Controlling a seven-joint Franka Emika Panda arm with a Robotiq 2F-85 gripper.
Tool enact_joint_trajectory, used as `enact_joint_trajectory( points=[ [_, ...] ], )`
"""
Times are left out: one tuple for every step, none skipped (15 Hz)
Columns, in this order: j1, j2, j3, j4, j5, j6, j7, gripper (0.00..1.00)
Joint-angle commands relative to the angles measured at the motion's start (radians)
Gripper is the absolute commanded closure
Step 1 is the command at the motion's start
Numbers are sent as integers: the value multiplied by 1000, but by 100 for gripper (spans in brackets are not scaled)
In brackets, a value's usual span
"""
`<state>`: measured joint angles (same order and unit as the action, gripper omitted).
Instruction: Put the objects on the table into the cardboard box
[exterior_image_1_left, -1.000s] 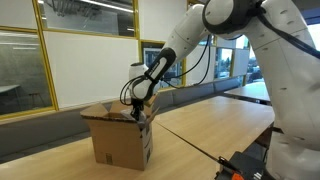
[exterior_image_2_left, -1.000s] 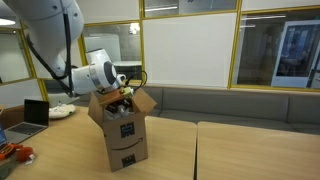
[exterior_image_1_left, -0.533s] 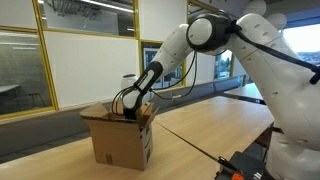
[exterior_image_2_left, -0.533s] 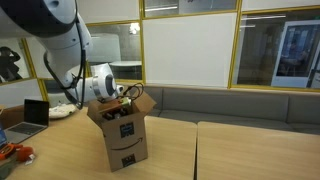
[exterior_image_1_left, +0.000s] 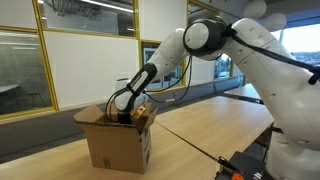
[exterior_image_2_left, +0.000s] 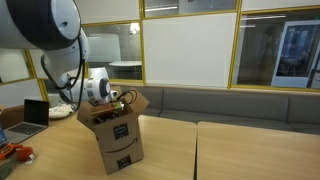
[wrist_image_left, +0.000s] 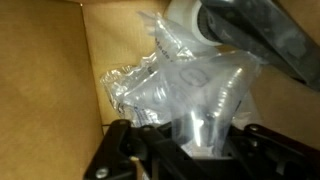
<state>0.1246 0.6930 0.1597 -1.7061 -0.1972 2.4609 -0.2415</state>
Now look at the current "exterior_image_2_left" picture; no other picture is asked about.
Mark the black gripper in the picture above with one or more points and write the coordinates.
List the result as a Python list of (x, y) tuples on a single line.
[(106, 117)]

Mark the brown cardboard shipping box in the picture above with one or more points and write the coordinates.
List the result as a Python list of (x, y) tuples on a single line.
[(120, 146)]

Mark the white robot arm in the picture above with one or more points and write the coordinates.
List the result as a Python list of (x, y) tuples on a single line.
[(40, 23)]

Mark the brown cardboard carton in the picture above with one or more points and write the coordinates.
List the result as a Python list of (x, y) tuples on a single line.
[(13, 116)]

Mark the white round table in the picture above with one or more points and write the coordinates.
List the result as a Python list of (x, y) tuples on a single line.
[(126, 63)]

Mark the white rolling whiteboard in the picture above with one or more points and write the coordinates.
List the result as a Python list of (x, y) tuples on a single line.
[(101, 48)]

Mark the silver laptop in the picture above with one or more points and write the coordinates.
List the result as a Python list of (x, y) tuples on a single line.
[(35, 111)]

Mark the red plush radish toy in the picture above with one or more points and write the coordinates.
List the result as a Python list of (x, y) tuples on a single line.
[(25, 155)]

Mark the round white lamp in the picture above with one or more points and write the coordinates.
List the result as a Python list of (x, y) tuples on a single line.
[(135, 27)]

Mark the orange tape measure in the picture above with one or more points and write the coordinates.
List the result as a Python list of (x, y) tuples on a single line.
[(8, 151)]

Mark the grey bench sofa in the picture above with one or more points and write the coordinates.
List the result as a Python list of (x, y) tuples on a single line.
[(226, 105)]

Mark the white framed blue poster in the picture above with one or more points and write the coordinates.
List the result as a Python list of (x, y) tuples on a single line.
[(300, 50)]

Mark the yellow window frame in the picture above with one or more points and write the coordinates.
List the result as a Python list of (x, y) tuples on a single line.
[(142, 50)]

